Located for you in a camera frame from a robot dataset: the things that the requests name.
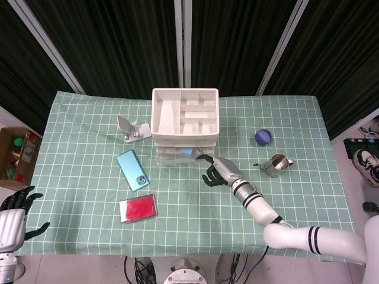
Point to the grey round robot base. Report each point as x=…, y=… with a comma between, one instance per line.
x=185, y=273

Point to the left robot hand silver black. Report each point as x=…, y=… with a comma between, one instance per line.
x=12, y=225

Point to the black white sneaker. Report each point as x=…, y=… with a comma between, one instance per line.
x=367, y=165

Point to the clear drawer with blue cube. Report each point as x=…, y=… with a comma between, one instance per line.
x=171, y=151

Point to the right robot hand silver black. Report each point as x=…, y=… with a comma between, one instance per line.
x=226, y=170

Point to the purple blue ball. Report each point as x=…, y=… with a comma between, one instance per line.
x=263, y=137

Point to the green checked tablecloth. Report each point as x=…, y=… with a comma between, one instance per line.
x=192, y=222

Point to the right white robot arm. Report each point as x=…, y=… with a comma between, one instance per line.
x=296, y=233

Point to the white plastic drawer unit frame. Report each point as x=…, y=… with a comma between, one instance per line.
x=165, y=118

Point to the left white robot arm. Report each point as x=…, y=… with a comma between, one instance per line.
x=7, y=266

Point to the white folding phone stand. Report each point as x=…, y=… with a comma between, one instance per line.
x=142, y=131

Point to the cardboard box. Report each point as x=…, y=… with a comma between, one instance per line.
x=29, y=154

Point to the blue smartphone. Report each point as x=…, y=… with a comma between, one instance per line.
x=131, y=168

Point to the silver frame pole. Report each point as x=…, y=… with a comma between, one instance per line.
x=281, y=50
x=183, y=44
x=50, y=50

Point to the red ink pad clear case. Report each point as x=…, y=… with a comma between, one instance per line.
x=139, y=208

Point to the light blue cube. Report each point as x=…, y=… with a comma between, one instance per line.
x=187, y=151

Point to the green ball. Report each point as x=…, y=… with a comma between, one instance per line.
x=18, y=142

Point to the small steel cup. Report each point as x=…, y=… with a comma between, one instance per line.
x=275, y=170

